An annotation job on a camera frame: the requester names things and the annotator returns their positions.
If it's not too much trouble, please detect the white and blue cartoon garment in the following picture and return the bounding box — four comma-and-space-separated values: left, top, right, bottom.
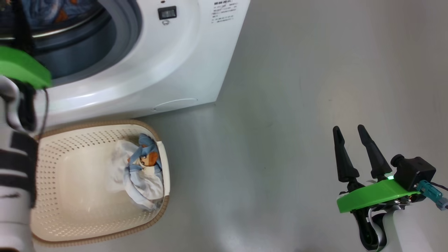
111, 133, 165, 211

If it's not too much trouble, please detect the black door latch socket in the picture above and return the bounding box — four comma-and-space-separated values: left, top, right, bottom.
157, 6, 177, 20

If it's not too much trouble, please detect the grey rubber door gasket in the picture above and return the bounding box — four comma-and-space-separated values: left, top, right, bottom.
0, 0, 143, 86

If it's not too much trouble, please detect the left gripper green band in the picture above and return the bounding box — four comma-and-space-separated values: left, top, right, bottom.
0, 0, 53, 89

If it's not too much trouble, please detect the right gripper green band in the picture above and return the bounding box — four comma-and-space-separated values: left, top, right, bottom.
332, 124, 421, 214

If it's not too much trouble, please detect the black printed text label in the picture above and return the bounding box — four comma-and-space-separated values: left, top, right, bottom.
211, 0, 239, 24

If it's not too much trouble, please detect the cream perforated laundry basket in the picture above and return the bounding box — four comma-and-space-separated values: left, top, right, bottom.
30, 120, 171, 247

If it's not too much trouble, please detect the round white drain filter cover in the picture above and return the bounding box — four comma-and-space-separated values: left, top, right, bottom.
153, 98, 198, 112

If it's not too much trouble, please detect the teal right camera cable connector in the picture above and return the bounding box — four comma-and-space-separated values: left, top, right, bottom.
416, 180, 448, 211

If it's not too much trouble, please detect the white front-load washing machine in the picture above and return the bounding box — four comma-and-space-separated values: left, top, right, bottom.
0, 0, 251, 127

